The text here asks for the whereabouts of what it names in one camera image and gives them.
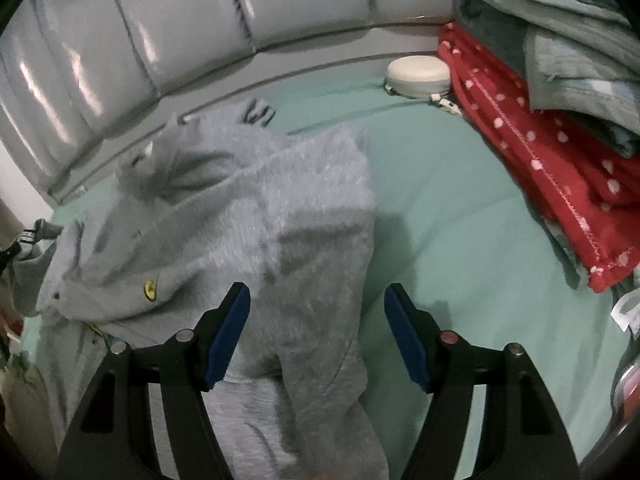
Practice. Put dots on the grey padded headboard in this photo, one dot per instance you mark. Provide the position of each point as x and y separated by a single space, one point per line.
175 25

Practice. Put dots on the white round zip case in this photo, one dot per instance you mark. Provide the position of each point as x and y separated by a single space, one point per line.
417 75

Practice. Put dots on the grey fuzzy garment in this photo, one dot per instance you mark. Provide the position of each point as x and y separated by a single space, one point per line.
225 220

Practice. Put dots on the grey-green folded blanket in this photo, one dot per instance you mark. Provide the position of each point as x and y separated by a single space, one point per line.
565 45

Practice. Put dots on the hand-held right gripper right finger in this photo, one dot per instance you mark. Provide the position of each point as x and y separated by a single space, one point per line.
407 340

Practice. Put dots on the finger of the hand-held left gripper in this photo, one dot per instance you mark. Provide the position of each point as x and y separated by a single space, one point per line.
9 255

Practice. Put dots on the white fabric tag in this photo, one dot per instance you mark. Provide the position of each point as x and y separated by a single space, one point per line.
627 312

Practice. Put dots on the red polka dot blanket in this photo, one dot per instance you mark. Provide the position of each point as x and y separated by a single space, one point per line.
540 135

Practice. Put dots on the beige cloth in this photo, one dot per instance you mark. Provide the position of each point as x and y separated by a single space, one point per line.
22 410

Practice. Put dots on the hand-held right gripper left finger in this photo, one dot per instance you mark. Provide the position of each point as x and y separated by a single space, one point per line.
229 340

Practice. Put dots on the red chrome object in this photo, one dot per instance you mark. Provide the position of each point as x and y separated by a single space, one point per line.
627 400

